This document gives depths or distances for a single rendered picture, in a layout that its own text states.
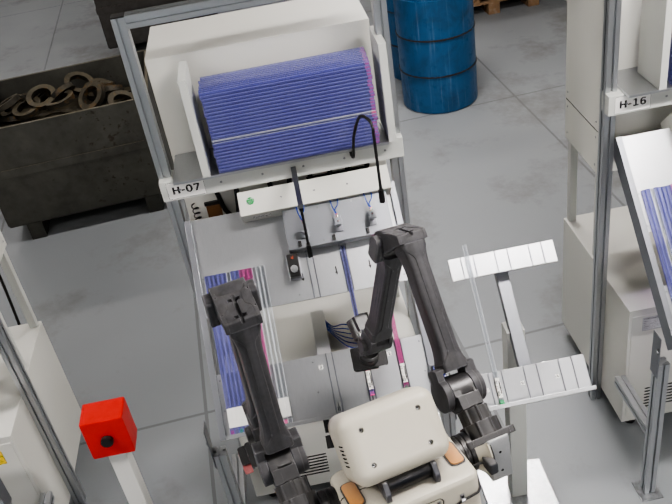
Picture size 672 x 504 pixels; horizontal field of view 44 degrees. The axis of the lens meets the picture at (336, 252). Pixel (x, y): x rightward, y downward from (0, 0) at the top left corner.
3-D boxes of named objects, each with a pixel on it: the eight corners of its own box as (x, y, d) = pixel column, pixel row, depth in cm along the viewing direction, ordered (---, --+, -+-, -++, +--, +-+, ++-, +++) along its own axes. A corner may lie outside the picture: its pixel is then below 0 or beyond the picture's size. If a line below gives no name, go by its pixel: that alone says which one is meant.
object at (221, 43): (417, 411, 350) (369, 18, 253) (254, 444, 348) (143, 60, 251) (388, 315, 405) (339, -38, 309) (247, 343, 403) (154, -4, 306)
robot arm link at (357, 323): (365, 350, 219) (393, 341, 222) (348, 312, 222) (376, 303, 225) (354, 364, 229) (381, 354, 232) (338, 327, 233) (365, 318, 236)
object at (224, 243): (407, 282, 270) (409, 279, 265) (209, 321, 268) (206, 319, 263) (387, 187, 276) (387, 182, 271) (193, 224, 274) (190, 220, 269)
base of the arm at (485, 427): (468, 450, 175) (517, 429, 177) (452, 414, 177) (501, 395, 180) (458, 455, 182) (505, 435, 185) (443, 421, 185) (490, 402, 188)
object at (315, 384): (433, 394, 260) (434, 393, 257) (227, 435, 258) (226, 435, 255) (420, 335, 264) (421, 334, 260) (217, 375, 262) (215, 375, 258)
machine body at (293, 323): (435, 471, 323) (422, 354, 288) (259, 507, 321) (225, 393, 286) (402, 362, 376) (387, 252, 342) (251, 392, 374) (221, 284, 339)
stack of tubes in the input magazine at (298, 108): (381, 142, 256) (370, 60, 241) (218, 173, 254) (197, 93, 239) (374, 125, 266) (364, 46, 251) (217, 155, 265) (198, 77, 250)
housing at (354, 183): (389, 199, 277) (391, 187, 263) (245, 227, 275) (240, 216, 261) (384, 176, 278) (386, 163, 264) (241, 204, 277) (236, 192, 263)
